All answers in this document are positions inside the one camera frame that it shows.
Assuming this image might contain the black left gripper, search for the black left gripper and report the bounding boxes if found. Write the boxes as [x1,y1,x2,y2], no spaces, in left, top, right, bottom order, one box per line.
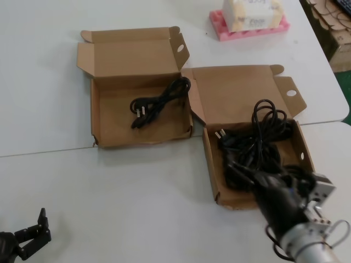
[0,208,52,263]

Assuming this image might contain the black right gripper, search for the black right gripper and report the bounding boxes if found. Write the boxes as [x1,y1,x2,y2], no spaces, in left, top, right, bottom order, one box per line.
[227,160,309,233]

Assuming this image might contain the small black power cord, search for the small black power cord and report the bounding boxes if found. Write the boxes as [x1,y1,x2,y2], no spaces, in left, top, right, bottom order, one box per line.
[130,76,192,129]

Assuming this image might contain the empty open cardboard box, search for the empty open cardboard box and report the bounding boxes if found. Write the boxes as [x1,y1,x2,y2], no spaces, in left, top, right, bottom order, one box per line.
[76,26,194,149]

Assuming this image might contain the pink foam tray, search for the pink foam tray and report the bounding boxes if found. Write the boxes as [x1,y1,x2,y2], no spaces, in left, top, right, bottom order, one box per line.
[210,9,291,42]

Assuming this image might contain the brown cardboard carton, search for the brown cardboard carton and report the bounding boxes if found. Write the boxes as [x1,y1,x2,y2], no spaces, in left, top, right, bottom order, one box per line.
[327,27,351,72]

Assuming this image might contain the white tissue pack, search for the white tissue pack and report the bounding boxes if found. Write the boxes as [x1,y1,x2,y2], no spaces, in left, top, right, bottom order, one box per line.
[221,0,285,32]

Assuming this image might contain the corrugated cardboard sheets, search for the corrugated cardboard sheets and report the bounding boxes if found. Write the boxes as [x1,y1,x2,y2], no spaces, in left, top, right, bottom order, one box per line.
[300,0,341,33]

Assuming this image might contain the dark keyboard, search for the dark keyboard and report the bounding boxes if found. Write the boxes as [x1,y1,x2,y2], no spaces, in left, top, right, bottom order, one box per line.
[335,0,351,16]

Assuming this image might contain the black power cord with plug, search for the black power cord with plug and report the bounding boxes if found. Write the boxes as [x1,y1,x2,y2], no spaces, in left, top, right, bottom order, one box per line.
[214,128,264,154]

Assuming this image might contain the large tangled black power cord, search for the large tangled black power cord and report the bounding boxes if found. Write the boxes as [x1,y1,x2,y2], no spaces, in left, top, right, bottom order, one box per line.
[223,100,316,192]

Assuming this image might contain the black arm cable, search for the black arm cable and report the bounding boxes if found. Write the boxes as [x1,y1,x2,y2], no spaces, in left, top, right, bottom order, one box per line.
[265,224,293,260]

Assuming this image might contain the open cardboard box holding cords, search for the open cardboard box holding cords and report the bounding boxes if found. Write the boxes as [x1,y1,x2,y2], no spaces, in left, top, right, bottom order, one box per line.
[182,64,320,210]

